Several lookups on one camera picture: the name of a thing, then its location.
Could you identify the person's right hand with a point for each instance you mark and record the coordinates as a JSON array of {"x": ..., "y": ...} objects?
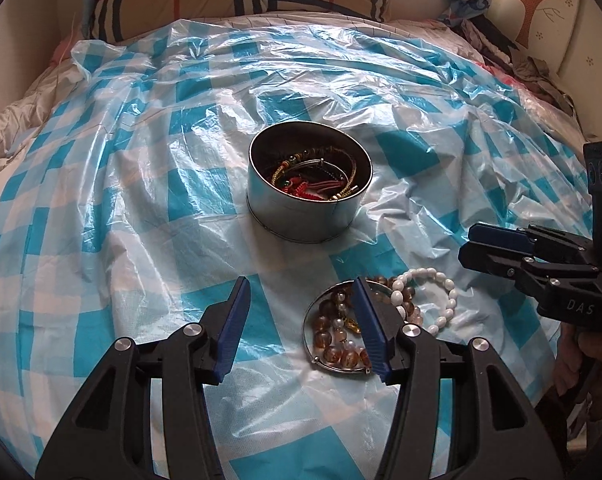
[{"x": 598, "y": 355}]

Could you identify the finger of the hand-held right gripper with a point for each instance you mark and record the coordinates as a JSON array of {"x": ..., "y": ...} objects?
[
  {"x": 496, "y": 237},
  {"x": 491, "y": 260}
]

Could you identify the round metal tin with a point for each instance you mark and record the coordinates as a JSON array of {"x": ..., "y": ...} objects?
[{"x": 296, "y": 210}]

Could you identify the pile of dark clothes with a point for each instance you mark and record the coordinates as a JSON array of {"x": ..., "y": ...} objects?
[{"x": 526, "y": 65}]

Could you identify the blue checked plastic sheet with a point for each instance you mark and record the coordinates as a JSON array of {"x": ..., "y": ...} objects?
[{"x": 156, "y": 210}]

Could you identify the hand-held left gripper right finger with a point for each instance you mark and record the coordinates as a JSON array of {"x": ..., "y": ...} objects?
[{"x": 376, "y": 340}]

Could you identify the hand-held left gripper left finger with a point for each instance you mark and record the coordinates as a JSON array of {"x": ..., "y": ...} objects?
[{"x": 233, "y": 327}]

